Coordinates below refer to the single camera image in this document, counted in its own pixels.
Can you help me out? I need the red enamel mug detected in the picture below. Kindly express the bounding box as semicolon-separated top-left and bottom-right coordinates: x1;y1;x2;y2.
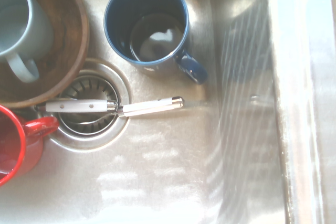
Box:
0;104;60;187

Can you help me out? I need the brown wooden bowl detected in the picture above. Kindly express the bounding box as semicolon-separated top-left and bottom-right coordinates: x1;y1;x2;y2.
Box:
0;0;90;109

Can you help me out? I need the dark blue mug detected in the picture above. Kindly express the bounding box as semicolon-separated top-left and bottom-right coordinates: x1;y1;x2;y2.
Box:
103;0;208;85

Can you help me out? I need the white-handled table knife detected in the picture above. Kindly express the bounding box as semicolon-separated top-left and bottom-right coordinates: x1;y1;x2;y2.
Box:
117;95;208;119

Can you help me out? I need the grey ceramic mug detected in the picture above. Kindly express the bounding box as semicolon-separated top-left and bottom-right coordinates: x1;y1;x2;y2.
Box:
0;0;55;83

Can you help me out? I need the white-handled cutlery with rivets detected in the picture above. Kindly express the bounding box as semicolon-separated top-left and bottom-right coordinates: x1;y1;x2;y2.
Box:
35;98;119;113

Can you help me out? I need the stainless steel double sink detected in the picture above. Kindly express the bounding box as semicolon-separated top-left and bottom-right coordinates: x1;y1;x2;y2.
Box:
0;0;336;224

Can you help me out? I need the metal sink drain strainer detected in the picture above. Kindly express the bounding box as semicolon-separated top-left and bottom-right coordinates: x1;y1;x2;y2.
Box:
35;58;132;153

